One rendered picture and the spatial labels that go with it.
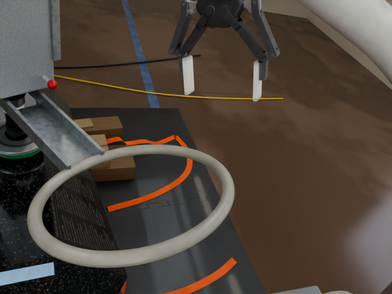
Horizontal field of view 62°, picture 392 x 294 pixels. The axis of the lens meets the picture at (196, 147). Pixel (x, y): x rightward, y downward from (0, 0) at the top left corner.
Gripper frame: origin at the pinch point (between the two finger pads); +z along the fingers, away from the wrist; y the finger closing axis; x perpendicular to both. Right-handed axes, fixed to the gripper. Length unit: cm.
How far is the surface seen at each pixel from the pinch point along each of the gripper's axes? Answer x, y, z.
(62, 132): -12, 60, 22
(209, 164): -16.2, 10.4, 26.3
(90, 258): 24.5, 16.2, 25.7
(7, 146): -11, 90, 32
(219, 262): -86, 38, 139
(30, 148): -16, 84, 34
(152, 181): -115, 103, 111
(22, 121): -5, 67, 17
